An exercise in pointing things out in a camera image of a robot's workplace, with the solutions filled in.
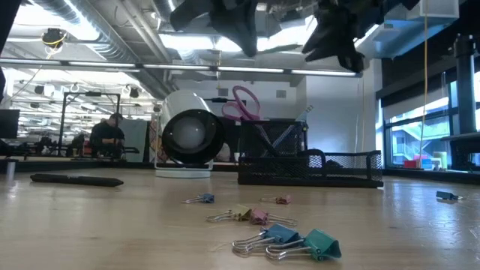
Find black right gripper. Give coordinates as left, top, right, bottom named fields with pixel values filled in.
left=301, top=0, right=421, bottom=73

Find blue grey pencil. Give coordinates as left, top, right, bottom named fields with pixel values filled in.
left=270, top=104, right=314, bottom=152

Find purple handled scissors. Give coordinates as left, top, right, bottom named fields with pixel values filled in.
left=220, top=85, right=281, bottom=158

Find small pink binder clip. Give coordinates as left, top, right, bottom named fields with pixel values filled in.
left=259, top=194, right=293, bottom=206

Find small blue binder clip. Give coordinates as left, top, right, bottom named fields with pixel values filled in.
left=181, top=192, right=216, bottom=205

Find dark blue binder clip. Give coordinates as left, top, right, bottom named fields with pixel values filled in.
left=435, top=190, right=464, bottom=202

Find large blue binder clip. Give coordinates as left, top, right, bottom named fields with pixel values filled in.
left=231, top=223, right=302, bottom=257

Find large teal binder clip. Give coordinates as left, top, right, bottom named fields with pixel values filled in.
left=265, top=228, right=343, bottom=263

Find black marker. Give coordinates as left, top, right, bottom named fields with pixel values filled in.
left=29, top=172, right=125, bottom=188

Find black mesh desk organizer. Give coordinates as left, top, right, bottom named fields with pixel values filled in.
left=236, top=118, right=385, bottom=189

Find black vertical pole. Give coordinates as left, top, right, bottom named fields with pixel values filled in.
left=452, top=34, right=478, bottom=135

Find yellow black ceiling reel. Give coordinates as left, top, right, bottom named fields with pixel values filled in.
left=40, top=27, right=69, bottom=50

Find pale green cylinder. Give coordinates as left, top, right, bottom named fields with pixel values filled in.
left=433, top=151, right=449, bottom=170

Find grey side desk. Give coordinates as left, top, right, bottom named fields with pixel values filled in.
left=439, top=131, right=480, bottom=173

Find gold binder clip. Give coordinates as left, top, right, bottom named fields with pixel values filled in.
left=205, top=203, right=254, bottom=224

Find medium pink binder clip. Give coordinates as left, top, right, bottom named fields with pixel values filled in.
left=250, top=208, right=299, bottom=227

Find black background monitor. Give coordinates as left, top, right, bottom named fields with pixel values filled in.
left=0, top=109, right=21, bottom=140

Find yellow hanging cord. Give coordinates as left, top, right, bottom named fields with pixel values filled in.
left=418, top=0, right=429, bottom=161

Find black background stand frame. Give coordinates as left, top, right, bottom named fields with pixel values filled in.
left=57, top=91, right=122, bottom=158

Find black aluminium table frame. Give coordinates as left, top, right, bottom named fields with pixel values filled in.
left=0, top=157, right=480, bottom=185

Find grey short post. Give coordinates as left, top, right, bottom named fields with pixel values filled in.
left=4, top=158, right=19, bottom=182

